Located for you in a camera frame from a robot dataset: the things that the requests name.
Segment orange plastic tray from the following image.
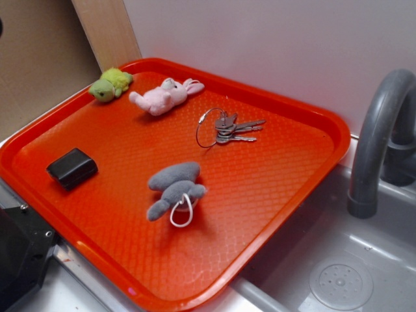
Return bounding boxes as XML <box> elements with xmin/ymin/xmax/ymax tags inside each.
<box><xmin>1</xmin><ymin>58</ymin><xmax>350</xmax><ymax>311</ymax></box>

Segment green plush turtle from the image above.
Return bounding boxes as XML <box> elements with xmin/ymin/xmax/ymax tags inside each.
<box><xmin>88</xmin><ymin>68</ymin><xmax>133</xmax><ymax>103</ymax></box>

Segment grey toy faucet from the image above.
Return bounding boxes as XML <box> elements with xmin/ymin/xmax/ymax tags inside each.
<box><xmin>347</xmin><ymin>69</ymin><xmax>415</xmax><ymax>219</ymax></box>

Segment wooden board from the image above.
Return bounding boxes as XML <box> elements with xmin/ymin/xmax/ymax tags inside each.
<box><xmin>72</xmin><ymin>0</ymin><xmax>142</xmax><ymax>71</ymax></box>

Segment grey toy sink basin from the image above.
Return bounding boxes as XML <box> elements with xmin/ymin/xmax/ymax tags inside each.
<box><xmin>232</xmin><ymin>166</ymin><xmax>415</xmax><ymax>311</ymax></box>

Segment grey plush elephant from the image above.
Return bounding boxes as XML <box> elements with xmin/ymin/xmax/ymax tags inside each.
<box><xmin>147</xmin><ymin>162</ymin><xmax>207</xmax><ymax>228</ymax></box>

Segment silver keys on ring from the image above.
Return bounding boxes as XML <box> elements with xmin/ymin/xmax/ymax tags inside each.
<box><xmin>195</xmin><ymin>107</ymin><xmax>267</xmax><ymax>149</ymax></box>

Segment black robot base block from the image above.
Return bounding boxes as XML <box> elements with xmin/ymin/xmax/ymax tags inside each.
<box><xmin>1</xmin><ymin>204</ymin><xmax>58</xmax><ymax>311</ymax></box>

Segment black rectangular box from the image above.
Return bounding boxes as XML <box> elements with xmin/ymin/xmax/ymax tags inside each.
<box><xmin>46</xmin><ymin>148</ymin><xmax>98</xmax><ymax>191</ymax></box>

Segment pink plush bunny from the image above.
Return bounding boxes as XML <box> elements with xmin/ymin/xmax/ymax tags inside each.
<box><xmin>129</xmin><ymin>78</ymin><xmax>205</xmax><ymax>116</ymax></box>

